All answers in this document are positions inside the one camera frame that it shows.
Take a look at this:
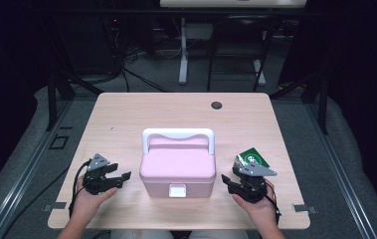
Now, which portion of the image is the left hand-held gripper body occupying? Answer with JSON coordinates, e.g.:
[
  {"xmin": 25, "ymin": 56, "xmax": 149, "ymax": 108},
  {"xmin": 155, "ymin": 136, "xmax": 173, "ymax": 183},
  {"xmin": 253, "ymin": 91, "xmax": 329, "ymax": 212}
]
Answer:
[{"xmin": 82, "ymin": 152, "xmax": 114, "ymax": 195}]

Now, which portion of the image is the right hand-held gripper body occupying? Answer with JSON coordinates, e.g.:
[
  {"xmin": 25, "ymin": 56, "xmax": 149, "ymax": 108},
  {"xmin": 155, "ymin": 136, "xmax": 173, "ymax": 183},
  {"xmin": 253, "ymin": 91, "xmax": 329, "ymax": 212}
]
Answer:
[{"xmin": 233, "ymin": 155, "xmax": 278, "ymax": 204}]

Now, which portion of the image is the green carton box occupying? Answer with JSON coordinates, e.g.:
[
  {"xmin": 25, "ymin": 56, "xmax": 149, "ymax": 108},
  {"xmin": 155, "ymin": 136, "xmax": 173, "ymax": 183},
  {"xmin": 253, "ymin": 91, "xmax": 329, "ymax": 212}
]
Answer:
[{"xmin": 239, "ymin": 146, "xmax": 272, "ymax": 169}]

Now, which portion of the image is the pink storage box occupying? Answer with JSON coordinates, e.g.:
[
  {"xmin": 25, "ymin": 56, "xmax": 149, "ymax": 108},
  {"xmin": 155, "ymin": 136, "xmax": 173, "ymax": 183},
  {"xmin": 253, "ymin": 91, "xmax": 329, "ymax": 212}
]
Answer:
[{"xmin": 139, "ymin": 127, "xmax": 218, "ymax": 199}]

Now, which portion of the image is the person's left hand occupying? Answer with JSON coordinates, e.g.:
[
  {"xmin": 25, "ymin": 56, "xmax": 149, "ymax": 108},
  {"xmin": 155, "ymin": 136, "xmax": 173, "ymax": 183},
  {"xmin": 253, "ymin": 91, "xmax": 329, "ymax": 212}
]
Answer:
[{"xmin": 71, "ymin": 174, "xmax": 118, "ymax": 220}]

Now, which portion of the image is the person's right hand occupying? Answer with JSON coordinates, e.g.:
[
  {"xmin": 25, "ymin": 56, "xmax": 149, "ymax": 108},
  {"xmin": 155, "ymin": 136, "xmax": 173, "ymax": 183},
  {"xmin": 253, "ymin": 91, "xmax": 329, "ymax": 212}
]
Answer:
[{"xmin": 232, "ymin": 178, "xmax": 282, "ymax": 227}]

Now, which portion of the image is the grey tape strip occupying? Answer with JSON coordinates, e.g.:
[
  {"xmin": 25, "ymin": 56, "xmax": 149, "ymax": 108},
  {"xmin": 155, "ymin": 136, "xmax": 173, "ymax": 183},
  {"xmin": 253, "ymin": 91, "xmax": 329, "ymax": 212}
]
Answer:
[
  {"xmin": 291, "ymin": 203, "xmax": 318, "ymax": 214},
  {"xmin": 42, "ymin": 201, "xmax": 68, "ymax": 213}
]

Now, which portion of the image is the black metal stand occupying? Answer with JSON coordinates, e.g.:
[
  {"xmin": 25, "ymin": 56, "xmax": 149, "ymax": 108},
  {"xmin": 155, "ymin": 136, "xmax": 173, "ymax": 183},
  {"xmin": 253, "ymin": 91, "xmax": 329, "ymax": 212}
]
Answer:
[
  {"xmin": 270, "ymin": 71, "xmax": 329, "ymax": 135},
  {"xmin": 45, "ymin": 64, "xmax": 104, "ymax": 132}
]

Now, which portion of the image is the short white desk leg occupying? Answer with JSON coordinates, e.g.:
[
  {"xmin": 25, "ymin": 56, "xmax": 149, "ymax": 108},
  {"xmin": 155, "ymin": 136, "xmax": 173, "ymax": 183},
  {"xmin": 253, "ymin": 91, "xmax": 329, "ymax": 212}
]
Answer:
[{"xmin": 253, "ymin": 59, "xmax": 267, "ymax": 87}]

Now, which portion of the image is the dark computer case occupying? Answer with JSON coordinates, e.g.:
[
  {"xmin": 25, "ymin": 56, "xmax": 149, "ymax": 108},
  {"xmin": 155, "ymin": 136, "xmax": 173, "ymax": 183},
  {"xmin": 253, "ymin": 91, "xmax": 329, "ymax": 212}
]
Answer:
[{"xmin": 54, "ymin": 16, "xmax": 121, "ymax": 76}]

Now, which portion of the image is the long white desk leg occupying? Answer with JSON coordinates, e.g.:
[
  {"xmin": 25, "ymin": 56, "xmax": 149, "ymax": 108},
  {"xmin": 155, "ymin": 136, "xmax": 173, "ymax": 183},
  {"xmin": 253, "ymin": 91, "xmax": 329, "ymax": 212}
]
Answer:
[{"xmin": 178, "ymin": 18, "xmax": 189, "ymax": 86}]

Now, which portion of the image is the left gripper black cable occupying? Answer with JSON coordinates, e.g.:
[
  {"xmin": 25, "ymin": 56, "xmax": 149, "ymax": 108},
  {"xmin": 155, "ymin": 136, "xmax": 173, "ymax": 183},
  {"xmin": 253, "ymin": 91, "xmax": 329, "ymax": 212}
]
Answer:
[{"xmin": 1, "ymin": 158, "xmax": 93, "ymax": 239}]

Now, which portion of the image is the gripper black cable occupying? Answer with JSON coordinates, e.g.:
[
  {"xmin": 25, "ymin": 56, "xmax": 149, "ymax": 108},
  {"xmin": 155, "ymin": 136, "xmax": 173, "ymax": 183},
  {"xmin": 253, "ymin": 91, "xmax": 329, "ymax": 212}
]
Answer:
[
  {"xmin": 1, "ymin": 158, "xmax": 93, "ymax": 239},
  {"xmin": 263, "ymin": 180, "xmax": 282, "ymax": 225}
]

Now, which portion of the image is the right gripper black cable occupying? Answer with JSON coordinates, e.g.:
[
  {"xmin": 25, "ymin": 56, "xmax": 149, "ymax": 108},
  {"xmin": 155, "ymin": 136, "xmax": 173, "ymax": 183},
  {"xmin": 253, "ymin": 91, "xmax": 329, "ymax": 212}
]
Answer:
[{"xmin": 263, "ymin": 180, "xmax": 282, "ymax": 225}]

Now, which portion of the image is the black floor socket frame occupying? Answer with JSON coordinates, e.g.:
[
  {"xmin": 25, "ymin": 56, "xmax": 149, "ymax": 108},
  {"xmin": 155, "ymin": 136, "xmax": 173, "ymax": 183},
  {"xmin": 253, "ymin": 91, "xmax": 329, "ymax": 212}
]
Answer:
[{"xmin": 49, "ymin": 133, "xmax": 71, "ymax": 150}]

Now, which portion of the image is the aluminium floor rail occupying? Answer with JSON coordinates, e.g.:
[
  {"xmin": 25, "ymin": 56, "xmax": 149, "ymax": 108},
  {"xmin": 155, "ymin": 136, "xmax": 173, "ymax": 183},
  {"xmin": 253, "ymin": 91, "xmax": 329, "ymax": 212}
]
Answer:
[
  {"xmin": 303, "ymin": 103, "xmax": 377, "ymax": 239},
  {"xmin": 0, "ymin": 99, "xmax": 75, "ymax": 239}
]

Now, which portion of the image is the tangle of floor cables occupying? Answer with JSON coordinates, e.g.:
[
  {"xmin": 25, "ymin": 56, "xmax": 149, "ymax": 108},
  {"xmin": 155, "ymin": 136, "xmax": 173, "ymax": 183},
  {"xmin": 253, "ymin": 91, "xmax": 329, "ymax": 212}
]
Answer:
[{"xmin": 104, "ymin": 16, "xmax": 182, "ymax": 94}]

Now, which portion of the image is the black chair frame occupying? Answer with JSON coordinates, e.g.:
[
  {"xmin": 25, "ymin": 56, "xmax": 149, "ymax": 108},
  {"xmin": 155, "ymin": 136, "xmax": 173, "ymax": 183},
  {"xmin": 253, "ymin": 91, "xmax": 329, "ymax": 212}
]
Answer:
[{"xmin": 206, "ymin": 14, "xmax": 280, "ymax": 93}]

